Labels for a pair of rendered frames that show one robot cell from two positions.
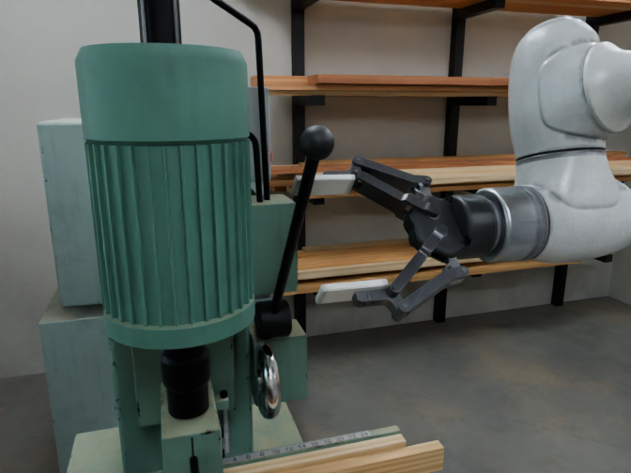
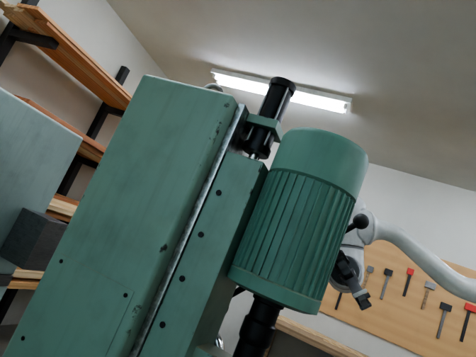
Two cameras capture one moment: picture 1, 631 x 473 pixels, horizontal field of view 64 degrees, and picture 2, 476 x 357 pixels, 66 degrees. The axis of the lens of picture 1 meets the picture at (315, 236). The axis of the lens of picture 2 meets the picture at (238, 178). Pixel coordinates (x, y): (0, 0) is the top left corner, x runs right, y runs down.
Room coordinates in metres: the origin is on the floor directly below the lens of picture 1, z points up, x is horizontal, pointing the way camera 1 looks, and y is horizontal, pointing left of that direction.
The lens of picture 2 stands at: (0.25, 0.79, 1.24)
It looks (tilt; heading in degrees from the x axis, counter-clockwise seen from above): 11 degrees up; 309
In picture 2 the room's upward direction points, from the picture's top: 23 degrees clockwise
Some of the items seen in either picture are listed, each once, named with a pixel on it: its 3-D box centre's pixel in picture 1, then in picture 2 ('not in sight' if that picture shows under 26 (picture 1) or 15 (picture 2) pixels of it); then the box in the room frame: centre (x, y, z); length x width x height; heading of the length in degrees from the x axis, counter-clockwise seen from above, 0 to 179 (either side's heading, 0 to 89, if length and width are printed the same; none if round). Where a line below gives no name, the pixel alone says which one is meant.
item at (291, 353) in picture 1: (278, 360); not in sight; (0.80, 0.07, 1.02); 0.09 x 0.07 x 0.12; 107
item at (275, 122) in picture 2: (161, 38); (267, 117); (0.71, 0.20, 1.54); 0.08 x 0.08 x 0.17; 17
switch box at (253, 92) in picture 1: (248, 133); not in sight; (0.92, 0.12, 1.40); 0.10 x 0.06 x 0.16; 17
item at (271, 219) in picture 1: (269, 242); not in sight; (0.82, 0.08, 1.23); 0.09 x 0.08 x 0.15; 17
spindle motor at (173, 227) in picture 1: (174, 194); (299, 219); (0.57, 0.16, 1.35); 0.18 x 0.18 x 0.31
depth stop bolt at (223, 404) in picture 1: (222, 422); not in sight; (0.64, 0.14, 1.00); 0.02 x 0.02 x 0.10; 17
